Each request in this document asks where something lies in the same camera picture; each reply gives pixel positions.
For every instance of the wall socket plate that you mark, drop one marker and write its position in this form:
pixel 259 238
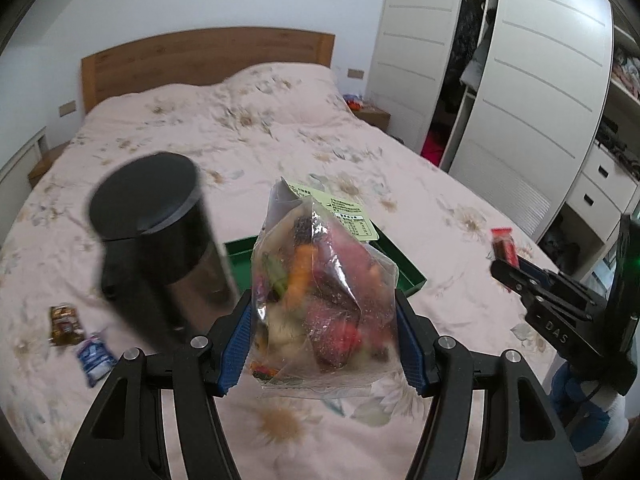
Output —
pixel 67 108
pixel 355 73

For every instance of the brown crinkled snack packet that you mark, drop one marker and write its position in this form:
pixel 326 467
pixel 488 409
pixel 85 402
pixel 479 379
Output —
pixel 65 325

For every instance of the blue and white snack packet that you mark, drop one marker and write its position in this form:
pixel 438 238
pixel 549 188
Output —
pixel 95 360

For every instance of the person's right forearm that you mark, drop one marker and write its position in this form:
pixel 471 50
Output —
pixel 580 400

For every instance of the black and copper lidded canister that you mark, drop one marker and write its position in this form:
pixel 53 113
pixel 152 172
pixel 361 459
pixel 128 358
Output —
pixel 155 240

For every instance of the clear bag of mixed snacks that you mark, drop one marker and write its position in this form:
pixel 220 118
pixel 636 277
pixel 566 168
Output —
pixel 325 300

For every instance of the bed with floral sheet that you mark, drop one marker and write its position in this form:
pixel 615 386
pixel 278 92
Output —
pixel 250 160

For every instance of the floral pillow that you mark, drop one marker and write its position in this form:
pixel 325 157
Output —
pixel 285 90

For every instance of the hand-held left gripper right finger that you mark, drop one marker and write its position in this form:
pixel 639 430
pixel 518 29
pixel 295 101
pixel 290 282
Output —
pixel 412 355

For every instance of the white wardrobe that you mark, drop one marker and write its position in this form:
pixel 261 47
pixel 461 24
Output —
pixel 530 110

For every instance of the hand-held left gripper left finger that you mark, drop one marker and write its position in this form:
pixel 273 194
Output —
pixel 235 350

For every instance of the wooden headboard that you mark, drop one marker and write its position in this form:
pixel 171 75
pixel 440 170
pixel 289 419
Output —
pixel 200 60

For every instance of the green cardboard tray box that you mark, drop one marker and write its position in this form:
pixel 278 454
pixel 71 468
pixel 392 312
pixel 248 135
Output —
pixel 240 260

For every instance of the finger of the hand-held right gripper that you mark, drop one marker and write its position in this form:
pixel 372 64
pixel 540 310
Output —
pixel 537 274
pixel 510 275

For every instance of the wooden bedside table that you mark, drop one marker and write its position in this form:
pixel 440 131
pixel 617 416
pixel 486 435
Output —
pixel 45 165
pixel 375 117

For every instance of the red candy bar packet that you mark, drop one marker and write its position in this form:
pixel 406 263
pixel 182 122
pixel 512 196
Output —
pixel 504 245

